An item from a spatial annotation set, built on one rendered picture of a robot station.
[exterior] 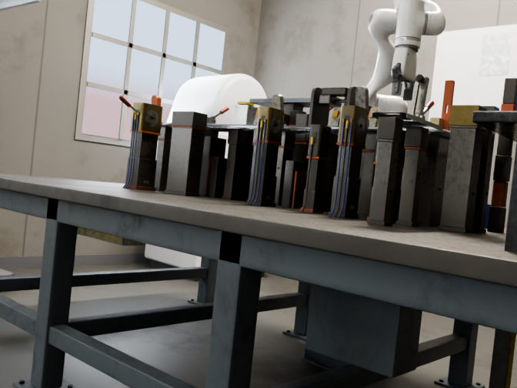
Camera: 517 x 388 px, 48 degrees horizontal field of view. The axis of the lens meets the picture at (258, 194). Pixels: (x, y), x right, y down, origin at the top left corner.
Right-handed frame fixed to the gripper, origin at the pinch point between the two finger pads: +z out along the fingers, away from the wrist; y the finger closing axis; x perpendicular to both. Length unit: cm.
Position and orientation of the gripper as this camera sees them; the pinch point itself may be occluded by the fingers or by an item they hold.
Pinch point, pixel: (401, 95)
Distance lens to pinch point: 201.0
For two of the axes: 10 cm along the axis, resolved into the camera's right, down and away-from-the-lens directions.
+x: 7.9, 0.9, -6.1
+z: -1.0, 9.9, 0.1
